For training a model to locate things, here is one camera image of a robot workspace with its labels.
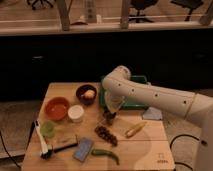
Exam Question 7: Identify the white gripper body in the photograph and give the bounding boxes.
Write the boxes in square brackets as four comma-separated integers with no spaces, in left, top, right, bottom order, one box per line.
[104,92,125,113]

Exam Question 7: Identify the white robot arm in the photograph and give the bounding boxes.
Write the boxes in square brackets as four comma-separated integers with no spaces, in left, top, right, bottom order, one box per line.
[102,65,213,171]

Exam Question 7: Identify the white cup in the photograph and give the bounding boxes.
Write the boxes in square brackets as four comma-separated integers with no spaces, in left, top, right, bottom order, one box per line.
[68,105,84,123]

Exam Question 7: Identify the green plastic cup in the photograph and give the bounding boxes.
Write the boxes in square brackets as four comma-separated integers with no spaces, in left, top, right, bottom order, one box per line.
[40,121,55,138]

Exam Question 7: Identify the green plastic tray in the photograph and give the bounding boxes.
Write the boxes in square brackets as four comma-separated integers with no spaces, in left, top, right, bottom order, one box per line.
[99,75,148,110]

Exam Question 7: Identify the yellow round food piece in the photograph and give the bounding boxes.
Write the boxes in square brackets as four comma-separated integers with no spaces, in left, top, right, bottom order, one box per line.
[83,89,95,99]

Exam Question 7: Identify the dark brown bowl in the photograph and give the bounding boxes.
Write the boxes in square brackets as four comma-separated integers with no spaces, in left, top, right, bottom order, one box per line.
[76,84,97,105]

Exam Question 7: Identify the dark grape bunch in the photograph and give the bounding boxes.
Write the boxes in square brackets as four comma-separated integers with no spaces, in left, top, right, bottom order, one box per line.
[95,126,118,146]

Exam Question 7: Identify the grey cloth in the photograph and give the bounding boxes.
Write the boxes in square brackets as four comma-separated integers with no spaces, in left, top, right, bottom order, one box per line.
[143,107,162,120]

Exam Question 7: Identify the green chili pepper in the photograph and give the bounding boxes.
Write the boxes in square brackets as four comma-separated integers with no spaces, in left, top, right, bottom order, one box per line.
[91,149,120,165]

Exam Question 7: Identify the blue sponge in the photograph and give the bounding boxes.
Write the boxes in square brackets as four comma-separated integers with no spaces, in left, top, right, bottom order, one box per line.
[73,137,93,162]

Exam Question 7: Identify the orange bowl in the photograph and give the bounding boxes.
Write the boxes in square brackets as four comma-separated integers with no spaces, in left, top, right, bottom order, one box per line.
[44,97,70,121]

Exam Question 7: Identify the black office chair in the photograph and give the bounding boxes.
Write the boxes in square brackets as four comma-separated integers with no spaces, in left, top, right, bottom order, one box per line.
[26,0,54,10]
[129,0,158,23]
[171,0,204,21]

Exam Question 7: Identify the black office chair right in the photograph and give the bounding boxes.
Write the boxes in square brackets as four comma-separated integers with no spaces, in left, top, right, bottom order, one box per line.
[171,0,204,21]

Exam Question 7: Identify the black office chair left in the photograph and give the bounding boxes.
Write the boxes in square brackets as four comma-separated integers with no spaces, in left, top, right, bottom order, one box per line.
[26,0,54,10]

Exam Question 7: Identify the black cable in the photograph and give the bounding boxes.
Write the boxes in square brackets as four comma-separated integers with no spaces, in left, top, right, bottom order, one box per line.
[0,121,36,169]

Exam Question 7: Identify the white handled brush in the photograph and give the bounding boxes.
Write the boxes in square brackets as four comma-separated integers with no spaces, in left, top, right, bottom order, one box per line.
[34,120,48,158]

